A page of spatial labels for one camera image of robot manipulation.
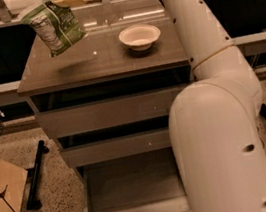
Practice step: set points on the black left stand leg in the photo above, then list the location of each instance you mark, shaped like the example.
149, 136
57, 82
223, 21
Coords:
33, 203

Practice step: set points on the grey open bottom drawer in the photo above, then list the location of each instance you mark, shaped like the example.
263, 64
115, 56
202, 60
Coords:
145, 182

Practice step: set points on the grey top drawer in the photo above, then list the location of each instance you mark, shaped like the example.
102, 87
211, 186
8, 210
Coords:
109, 104

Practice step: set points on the green jalapeno chip bag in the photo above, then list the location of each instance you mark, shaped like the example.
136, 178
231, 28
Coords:
56, 26

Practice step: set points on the grey middle drawer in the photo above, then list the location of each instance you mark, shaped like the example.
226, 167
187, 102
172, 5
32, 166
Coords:
115, 142

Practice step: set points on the white paper bowl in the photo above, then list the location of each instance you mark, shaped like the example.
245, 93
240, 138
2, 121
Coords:
139, 37

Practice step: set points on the grey drawer cabinet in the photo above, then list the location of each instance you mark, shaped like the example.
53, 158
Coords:
105, 103

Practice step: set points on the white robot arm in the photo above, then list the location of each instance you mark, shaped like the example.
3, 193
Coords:
212, 122

